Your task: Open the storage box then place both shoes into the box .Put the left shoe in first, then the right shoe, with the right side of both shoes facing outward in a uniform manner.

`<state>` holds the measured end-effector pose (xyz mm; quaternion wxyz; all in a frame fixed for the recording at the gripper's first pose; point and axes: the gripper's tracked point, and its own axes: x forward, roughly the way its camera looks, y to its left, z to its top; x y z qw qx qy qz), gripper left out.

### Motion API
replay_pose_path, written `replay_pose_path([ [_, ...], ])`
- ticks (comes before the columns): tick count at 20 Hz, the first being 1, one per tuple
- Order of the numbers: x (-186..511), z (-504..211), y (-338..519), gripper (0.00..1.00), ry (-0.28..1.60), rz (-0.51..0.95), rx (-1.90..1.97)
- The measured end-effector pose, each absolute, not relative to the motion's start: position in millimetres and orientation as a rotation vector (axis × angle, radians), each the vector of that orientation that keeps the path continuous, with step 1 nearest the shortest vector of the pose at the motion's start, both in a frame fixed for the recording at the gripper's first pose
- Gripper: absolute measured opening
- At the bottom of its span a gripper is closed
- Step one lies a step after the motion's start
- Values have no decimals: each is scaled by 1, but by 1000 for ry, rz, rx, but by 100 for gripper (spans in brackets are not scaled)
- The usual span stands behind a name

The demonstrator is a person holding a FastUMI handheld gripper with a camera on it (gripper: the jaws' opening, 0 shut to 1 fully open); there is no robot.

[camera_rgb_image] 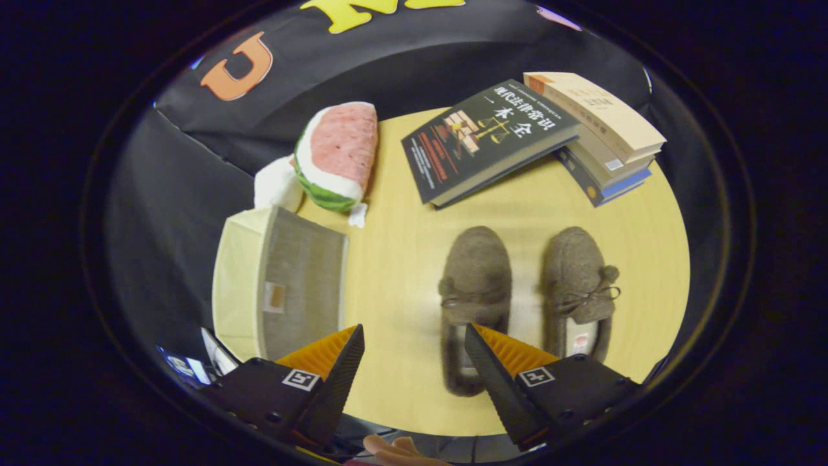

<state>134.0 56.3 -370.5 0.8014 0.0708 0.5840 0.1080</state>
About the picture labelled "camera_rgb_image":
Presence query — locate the brown felt shoe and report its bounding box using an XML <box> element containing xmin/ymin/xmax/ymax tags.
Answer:
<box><xmin>438</xmin><ymin>225</ymin><xmax>513</xmax><ymax>397</ymax></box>
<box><xmin>540</xmin><ymin>226</ymin><xmax>622</xmax><ymax>364</ymax></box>

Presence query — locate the white plush toy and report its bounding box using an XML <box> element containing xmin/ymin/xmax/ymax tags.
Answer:
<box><xmin>254</xmin><ymin>155</ymin><xmax>305</xmax><ymax>213</ymax></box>

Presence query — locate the white flat object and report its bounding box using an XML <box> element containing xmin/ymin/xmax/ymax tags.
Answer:
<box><xmin>201</xmin><ymin>327</ymin><xmax>238</xmax><ymax>377</ymax></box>

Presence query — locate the watermelon slice plush toy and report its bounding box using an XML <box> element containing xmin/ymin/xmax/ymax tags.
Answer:
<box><xmin>293</xmin><ymin>102</ymin><xmax>379</xmax><ymax>227</ymax></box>

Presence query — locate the blue glossy object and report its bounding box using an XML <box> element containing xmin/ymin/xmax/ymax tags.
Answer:
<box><xmin>158</xmin><ymin>346</ymin><xmax>211</xmax><ymax>389</ymax></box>

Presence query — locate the cream fabric storage box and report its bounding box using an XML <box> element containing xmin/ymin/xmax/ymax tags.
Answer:
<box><xmin>212</xmin><ymin>206</ymin><xmax>349</xmax><ymax>363</ymax></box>

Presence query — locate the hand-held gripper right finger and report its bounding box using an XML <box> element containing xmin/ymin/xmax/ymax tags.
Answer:
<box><xmin>464</xmin><ymin>322</ymin><xmax>641</xmax><ymax>452</ymax></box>

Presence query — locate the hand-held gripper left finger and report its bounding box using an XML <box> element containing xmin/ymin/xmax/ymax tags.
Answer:
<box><xmin>204</xmin><ymin>324</ymin><xmax>366</xmax><ymax>454</ymax></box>

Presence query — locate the dark blue book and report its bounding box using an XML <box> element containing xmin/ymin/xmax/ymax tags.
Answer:
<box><xmin>555</xmin><ymin>148</ymin><xmax>653</xmax><ymax>208</ymax></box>

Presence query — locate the tan spine book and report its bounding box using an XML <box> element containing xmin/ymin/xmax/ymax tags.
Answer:
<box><xmin>569</xmin><ymin>126</ymin><xmax>655</xmax><ymax>182</ymax></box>

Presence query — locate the black cover book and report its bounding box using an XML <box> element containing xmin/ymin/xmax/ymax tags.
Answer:
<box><xmin>401</xmin><ymin>79</ymin><xmax>581</xmax><ymax>209</ymax></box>

